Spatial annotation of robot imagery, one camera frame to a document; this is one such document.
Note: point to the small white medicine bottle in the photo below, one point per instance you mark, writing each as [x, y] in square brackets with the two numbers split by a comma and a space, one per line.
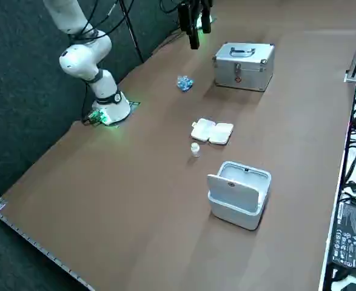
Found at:
[195, 150]

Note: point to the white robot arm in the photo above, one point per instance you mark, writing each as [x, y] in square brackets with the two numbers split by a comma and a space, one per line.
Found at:
[83, 60]

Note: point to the white open pill box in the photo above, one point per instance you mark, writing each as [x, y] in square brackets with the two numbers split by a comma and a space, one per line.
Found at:
[214, 133]

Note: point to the thin black pole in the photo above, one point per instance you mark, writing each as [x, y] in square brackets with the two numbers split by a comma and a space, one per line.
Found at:
[132, 30]

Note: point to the blue pill blister packet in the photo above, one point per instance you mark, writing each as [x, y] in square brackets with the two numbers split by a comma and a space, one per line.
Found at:
[185, 83]

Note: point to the silver aluminium medical case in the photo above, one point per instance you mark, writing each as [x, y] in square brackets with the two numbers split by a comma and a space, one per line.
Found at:
[244, 72]

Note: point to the white lidded waste bin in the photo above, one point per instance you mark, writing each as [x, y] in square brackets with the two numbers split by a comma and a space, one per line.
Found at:
[235, 212]

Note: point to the black labelled power adapter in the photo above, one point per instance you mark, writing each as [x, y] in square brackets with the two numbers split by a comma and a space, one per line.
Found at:
[352, 236]

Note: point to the aluminium table edge rail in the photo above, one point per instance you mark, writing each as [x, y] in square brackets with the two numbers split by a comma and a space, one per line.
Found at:
[29, 238]

